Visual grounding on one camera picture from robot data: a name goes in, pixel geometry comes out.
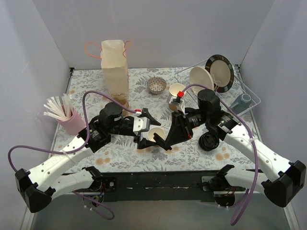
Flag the floral patterned table mat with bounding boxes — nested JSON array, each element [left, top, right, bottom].
[[49, 68, 268, 173]]

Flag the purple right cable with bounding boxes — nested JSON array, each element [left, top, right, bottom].
[[182, 83, 261, 226]]

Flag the white wire dish rack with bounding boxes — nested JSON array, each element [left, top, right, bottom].
[[175, 59, 261, 115]]

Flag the dark rimmed ceramic plate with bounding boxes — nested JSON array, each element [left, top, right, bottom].
[[205, 54, 234, 93]]

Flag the stack of paper cups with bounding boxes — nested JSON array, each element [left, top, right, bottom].
[[167, 83, 185, 103]]

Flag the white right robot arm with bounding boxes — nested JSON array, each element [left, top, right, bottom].
[[153, 89, 307, 207]]

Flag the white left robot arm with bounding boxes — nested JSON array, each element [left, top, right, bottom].
[[15, 103, 160, 213]]

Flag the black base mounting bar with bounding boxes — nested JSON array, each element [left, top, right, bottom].
[[74, 171, 248, 203]]

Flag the patterned ceramic bowl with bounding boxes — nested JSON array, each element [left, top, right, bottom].
[[147, 77, 167, 94]]

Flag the pink straw holder cup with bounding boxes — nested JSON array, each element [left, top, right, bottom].
[[57, 109, 86, 135]]

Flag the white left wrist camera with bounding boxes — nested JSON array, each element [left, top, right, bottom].
[[132, 116, 150, 136]]

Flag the grey blue ceramic mug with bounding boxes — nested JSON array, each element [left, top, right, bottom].
[[230, 93, 252, 114]]

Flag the purple cable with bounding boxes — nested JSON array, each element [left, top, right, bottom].
[[7, 91, 142, 220], [182, 83, 261, 226]]

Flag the stack of black lids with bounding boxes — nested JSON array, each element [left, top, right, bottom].
[[198, 132, 220, 151]]

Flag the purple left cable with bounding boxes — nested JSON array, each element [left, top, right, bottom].
[[7, 91, 142, 220]]

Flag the cream ceramic plate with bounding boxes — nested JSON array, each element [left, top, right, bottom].
[[189, 66, 214, 90]]

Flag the stack of cardboard cup carriers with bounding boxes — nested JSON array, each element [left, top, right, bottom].
[[118, 98, 129, 112]]

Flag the beige paper takeout bag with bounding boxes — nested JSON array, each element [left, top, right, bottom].
[[100, 40, 130, 99]]

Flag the brown paper coffee cup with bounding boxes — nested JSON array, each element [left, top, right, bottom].
[[147, 126, 165, 143]]

